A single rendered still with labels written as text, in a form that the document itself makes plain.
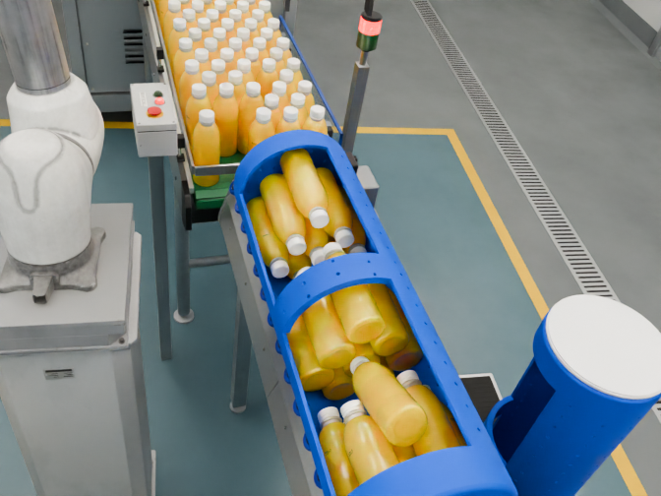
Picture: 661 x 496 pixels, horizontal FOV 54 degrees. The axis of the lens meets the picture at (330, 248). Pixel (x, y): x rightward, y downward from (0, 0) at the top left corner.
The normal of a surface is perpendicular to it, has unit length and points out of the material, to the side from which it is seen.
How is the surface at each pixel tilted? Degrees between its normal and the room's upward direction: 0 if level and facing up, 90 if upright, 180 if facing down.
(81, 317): 4
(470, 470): 13
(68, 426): 90
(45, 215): 81
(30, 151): 2
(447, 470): 3
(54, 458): 90
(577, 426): 90
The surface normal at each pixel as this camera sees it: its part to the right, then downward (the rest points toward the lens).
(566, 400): -0.66, 0.42
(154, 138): 0.29, 0.69
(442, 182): 0.14, -0.72
